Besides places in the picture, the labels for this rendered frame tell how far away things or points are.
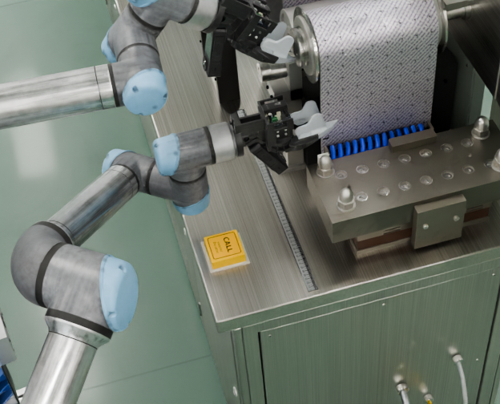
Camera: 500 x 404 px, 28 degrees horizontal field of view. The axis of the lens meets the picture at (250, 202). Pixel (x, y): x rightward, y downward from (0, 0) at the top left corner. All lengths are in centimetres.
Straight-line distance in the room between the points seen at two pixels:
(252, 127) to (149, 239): 140
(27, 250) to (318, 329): 65
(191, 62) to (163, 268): 92
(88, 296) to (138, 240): 162
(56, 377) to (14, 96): 46
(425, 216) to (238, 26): 51
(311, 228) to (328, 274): 12
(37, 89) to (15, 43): 241
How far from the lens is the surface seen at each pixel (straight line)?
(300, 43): 190
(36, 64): 399
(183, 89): 239
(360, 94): 198
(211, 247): 202
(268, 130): 191
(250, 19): 183
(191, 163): 192
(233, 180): 217
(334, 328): 208
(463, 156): 204
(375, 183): 198
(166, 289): 313
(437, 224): 200
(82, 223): 185
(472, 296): 218
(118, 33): 179
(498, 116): 242
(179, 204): 201
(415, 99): 205
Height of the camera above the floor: 249
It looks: 48 degrees down
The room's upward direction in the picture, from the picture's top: 6 degrees counter-clockwise
